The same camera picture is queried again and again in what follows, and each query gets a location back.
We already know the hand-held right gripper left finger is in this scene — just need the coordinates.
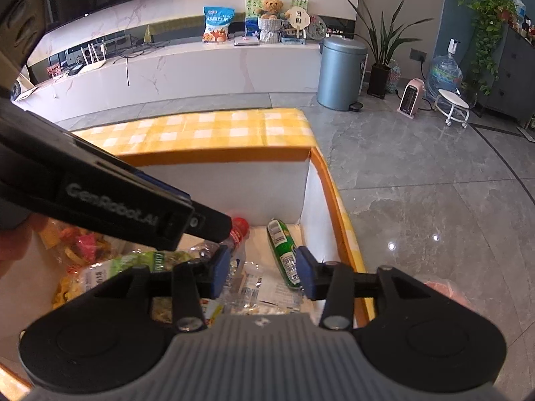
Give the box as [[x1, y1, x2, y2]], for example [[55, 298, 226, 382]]
[[90, 246, 231, 330]]

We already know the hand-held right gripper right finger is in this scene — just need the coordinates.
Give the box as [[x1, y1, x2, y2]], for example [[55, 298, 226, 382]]
[[296, 246, 427, 330]]

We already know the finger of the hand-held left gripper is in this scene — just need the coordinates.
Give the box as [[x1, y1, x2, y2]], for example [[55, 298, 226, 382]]
[[190, 203, 232, 244], [136, 169, 192, 202]]

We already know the bottle-shaped cola candy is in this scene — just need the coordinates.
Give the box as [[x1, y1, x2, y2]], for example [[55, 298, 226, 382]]
[[188, 217, 250, 289]]

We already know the long white snack packet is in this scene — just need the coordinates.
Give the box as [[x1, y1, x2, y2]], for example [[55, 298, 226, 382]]
[[232, 259, 304, 305]]

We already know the orange cardboard box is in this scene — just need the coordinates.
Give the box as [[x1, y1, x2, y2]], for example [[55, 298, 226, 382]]
[[0, 146, 377, 401]]

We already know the clear rice crisp packet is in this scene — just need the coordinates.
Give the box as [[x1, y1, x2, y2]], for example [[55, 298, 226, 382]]
[[230, 301, 302, 316]]

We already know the clear red candy packet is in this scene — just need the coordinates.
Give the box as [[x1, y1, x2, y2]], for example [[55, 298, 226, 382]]
[[39, 221, 138, 266]]

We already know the white green pillow packet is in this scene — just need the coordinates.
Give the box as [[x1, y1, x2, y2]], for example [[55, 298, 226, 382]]
[[79, 251, 193, 297]]

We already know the yellow waffle packet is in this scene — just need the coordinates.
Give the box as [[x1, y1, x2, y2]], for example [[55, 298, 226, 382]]
[[52, 273, 90, 310]]

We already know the person's left hand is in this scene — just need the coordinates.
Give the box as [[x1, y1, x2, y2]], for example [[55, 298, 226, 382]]
[[0, 213, 48, 278]]

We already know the yellow checked tablecloth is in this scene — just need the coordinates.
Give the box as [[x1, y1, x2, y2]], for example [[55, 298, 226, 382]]
[[73, 109, 368, 335]]

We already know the white router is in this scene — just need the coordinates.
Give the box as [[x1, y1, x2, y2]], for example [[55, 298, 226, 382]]
[[79, 38, 107, 74]]

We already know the white marble television console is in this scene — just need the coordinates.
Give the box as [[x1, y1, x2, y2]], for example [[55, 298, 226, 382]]
[[12, 37, 327, 111]]

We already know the blue snack bag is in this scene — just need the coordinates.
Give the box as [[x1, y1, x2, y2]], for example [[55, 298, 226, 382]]
[[203, 6, 234, 43]]

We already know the teddy bear in basket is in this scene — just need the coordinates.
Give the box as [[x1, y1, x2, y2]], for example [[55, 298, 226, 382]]
[[244, 0, 309, 42]]

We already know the grey pedal trash bin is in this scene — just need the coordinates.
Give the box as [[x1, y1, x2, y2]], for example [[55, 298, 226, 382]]
[[316, 35, 368, 112]]

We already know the pink space heater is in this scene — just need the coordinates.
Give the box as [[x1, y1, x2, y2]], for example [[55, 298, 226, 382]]
[[397, 78, 426, 118]]

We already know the long-leaf potted plant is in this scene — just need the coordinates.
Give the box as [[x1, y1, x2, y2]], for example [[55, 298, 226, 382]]
[[346, 0, 434, 100]]

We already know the brown teddy bear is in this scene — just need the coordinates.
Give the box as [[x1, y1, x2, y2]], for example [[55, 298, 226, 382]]
[[256, 0, 287, 19]]

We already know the round paper fan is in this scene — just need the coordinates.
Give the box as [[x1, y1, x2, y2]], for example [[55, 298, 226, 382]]
[[285, 6, 312, 39]]

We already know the white round stool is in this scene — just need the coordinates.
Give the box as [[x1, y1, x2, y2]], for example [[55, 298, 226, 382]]
[[435, 91, 471, 128]]

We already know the blue water jug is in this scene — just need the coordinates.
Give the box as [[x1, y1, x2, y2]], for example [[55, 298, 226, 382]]
[[427, 38, 464, 102]]

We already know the dark grey cabinet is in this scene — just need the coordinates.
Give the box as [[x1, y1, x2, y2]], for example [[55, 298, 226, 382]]
[[476, 23, 535, 128]]

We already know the trailing pothos plant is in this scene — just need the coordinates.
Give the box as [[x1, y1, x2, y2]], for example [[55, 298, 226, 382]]
[[453, 0, 519, 95]]

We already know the black cable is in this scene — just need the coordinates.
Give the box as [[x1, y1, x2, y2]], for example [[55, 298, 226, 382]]
[[113, 37, 168, 86]]

